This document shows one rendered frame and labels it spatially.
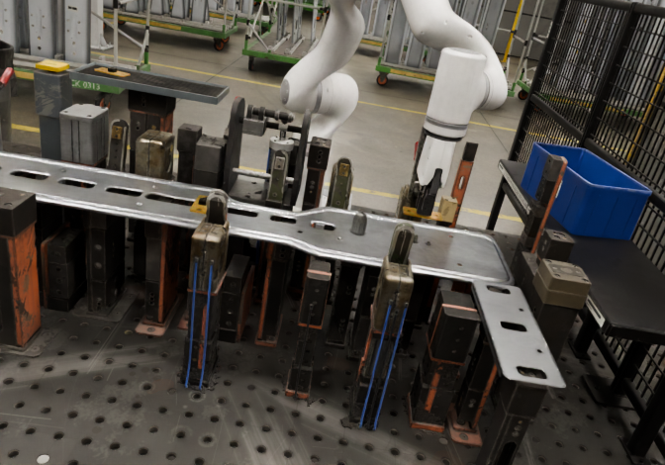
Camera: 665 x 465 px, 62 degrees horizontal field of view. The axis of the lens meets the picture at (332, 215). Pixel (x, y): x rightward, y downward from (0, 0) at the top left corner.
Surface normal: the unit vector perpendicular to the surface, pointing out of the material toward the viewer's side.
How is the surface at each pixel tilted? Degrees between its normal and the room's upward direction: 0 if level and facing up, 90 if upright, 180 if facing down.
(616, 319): 0
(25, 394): 0
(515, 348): 0
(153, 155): 90
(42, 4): 87
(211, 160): 90
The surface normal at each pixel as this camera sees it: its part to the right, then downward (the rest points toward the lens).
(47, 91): -0.05, 0.42
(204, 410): 0.17, -0.89
